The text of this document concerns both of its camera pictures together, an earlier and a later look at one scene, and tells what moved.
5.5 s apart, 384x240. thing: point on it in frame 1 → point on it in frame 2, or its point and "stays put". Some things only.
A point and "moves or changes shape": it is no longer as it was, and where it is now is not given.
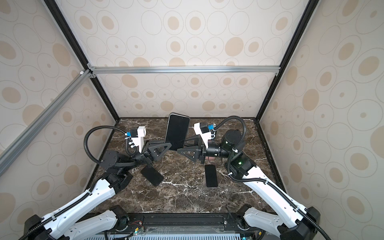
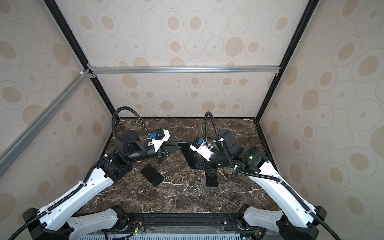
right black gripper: [195, 152] → [202, 165]
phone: [211, 176] stays put
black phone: [152, 175] stays put
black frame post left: [54, 8] stays put
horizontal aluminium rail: [185, 69] stays put
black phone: [177, 130] moves or changes shape
